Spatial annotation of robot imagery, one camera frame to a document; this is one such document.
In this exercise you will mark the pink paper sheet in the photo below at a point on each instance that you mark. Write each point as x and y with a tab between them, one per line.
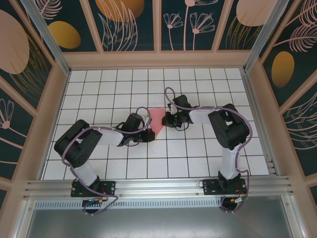
157	119

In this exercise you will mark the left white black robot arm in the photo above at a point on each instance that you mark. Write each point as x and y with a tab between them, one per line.
79	156

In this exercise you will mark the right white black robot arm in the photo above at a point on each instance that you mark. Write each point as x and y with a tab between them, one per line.
232	134

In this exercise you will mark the grey metal sheet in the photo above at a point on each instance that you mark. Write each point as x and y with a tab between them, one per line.
158	223

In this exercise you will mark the aluminium mounting rail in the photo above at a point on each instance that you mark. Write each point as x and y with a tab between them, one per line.
158	184

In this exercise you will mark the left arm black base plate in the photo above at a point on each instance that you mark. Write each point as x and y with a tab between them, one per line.
109	186

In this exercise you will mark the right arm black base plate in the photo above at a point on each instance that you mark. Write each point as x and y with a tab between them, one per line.
210	186

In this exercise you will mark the aluminium side rail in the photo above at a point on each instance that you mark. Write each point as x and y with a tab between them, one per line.
260	124

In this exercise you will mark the aluminium corner post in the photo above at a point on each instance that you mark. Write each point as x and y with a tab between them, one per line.
47	37
265	37

